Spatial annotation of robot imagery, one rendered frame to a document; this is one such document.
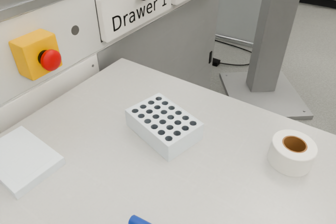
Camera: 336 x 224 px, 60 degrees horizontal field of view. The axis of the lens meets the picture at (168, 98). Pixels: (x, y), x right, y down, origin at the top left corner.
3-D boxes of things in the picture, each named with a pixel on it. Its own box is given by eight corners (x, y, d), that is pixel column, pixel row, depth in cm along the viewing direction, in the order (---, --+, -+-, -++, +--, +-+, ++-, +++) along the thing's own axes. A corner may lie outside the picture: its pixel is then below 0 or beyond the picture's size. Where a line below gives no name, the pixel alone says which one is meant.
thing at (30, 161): (66, 163, 49) (63, 156, 48) (17, 199, 43) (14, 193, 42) (24, 131, 55) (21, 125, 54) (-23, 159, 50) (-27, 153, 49)
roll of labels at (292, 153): (264, 169, 48) (269, 152, 46) (270, 140, 53) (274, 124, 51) (310, 183, 46) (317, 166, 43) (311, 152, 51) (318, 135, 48)
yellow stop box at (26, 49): (66, 66, 59) (57, 33, 54) (35, 83, 54) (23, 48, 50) (49, 59, 61) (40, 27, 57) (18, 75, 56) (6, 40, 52)
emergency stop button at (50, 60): (65, 66, 56) (61, 47, 53) (48, 75, 53) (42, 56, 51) (55, 62, 57) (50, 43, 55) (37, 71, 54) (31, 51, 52)
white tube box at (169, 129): (202, 139, 53) (204, 123, 51) (168, 162, 49) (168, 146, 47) (159, 106, 61) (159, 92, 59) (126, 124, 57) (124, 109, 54)
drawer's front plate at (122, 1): (171, 8, 90) (171, -30, 84) (106, 43, 71) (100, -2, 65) (166, 7, 91) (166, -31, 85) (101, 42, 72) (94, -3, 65)
